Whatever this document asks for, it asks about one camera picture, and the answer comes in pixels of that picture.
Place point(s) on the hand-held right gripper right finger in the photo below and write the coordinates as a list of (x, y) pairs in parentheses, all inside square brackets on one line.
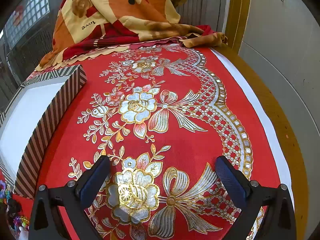
[(228, 180)]

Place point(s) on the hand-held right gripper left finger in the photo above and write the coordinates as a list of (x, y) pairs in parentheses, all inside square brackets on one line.
[(96, 177)]

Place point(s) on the striped cardboard box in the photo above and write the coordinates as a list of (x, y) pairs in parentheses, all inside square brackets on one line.
[(50, 130)]

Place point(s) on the white under cloth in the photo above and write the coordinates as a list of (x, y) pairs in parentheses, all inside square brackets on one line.
[(250, 100)]

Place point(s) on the pile of colourful hair accessories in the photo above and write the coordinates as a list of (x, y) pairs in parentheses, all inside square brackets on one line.
[(15, 220)]

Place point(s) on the red gold floral tablecloth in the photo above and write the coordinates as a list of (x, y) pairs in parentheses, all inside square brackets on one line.
[(187, 80)]

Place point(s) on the orange floral blanket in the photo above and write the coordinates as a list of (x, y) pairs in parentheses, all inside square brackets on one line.
[(112, 5)]

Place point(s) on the grey ribbed door panel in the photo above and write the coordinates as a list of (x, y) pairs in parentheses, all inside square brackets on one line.
[(200, 7)]

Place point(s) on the window with grid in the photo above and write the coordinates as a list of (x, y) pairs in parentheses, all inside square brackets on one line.
[(32, 7)]

